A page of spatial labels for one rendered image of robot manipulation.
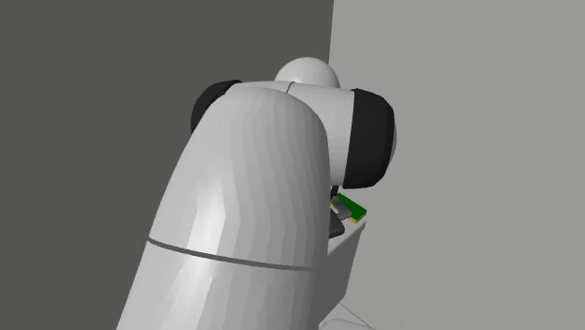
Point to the black flat object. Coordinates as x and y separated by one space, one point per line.
335 227

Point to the grey flat object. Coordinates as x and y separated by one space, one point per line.
341 208

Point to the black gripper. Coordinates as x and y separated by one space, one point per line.
335 191

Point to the white toilet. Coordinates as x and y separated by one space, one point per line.
343 265

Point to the green book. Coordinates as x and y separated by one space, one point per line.
355 208

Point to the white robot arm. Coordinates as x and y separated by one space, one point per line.
247 192

